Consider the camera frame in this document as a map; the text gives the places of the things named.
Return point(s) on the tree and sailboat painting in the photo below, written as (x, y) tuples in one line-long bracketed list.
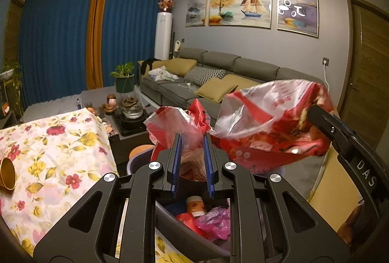
[(240, 4)]

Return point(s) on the orange curtain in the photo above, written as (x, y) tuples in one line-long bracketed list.
[(95, 35)]

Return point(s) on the potted plant in green pot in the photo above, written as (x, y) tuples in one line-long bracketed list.
[(124, 80)]

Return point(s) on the wooden door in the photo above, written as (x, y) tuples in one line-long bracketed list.
[(367, 68)]

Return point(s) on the clear red printed plastic bag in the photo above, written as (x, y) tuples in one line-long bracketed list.
[(273, 117)]

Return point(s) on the tan sofa cushion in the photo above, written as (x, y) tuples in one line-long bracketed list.
[(331, 187)]

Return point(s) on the orange round stool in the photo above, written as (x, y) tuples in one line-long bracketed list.
[(141, 151)]

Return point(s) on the red wrapper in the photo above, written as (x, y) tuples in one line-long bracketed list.
[(185, 219)]

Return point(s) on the floral tablecloth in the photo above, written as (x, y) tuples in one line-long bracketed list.
[(60, 153)]

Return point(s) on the white standing air conditioner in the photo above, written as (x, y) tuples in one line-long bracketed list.
[(164, 35)]

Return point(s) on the wooden wall panel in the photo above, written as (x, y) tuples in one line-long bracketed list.
[(13, 32)]

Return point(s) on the artificial flower bouquet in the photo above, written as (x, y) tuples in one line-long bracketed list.
[(166, 4)]

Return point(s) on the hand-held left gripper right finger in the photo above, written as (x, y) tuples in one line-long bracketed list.
[(209, 162)]

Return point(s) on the trailing plant on stand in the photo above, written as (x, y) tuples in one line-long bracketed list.
[(10, 80)]

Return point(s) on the glass teapot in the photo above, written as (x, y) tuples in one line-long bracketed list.
[(133, 111)]

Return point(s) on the pink plastic bag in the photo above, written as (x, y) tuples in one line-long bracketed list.
[(215, 217)]

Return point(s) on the grey sectional sofa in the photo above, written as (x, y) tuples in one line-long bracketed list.
[(252, 68)]

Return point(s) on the small orange object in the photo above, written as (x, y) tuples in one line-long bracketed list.
[(3, 108)]

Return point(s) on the small glass cup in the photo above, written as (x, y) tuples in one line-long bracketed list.
[(88, 105)]

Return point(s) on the grey low bench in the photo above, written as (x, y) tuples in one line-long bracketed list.
[(45, 105)]

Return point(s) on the black white patterned pillow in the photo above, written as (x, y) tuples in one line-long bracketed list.
[(205, 74)]

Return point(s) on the small red figurine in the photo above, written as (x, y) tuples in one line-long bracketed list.
[(92, 111)]

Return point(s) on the small landscape painting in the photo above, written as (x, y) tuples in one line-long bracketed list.
[(197, 9)]

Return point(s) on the white crumpled cloth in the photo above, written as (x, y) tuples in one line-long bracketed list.
[(162, 73)]

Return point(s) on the small doll figurine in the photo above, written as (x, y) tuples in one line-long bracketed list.
[(111, 100)]

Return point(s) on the purple abstract painting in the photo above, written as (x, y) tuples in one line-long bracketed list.
[(297, 9)]

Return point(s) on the blue curtain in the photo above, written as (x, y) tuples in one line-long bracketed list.
[(57, 47), (136, 28)]

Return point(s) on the person's right hand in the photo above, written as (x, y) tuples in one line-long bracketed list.
[(346, 223)]

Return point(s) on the orange plastic bottle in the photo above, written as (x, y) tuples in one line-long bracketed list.
[(196, 205)]

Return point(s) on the dark coffee table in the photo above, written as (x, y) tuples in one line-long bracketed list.
[(124, 144)]

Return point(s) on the grey trash bin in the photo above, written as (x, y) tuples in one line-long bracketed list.
[(138, 164)]

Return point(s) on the red gold paper cup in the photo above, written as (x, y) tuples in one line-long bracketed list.
[(7, 173)]

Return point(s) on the wall socket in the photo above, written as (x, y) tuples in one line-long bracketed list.
[(325, 61)]

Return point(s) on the red patterned box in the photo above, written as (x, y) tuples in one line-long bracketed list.
[(109, 129)]

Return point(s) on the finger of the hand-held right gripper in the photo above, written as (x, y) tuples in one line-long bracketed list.
[(322, 121)]

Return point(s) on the black induction cooker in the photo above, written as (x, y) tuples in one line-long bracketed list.
[(130, 127)]

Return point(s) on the mustard cushion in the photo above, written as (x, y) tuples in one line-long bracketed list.
[(214, 89), (240, 80), (182, 66)]

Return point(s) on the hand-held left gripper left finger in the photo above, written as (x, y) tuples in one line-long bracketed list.
[(176, 159)]

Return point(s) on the black garment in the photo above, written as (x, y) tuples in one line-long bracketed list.
[(147, 65)]

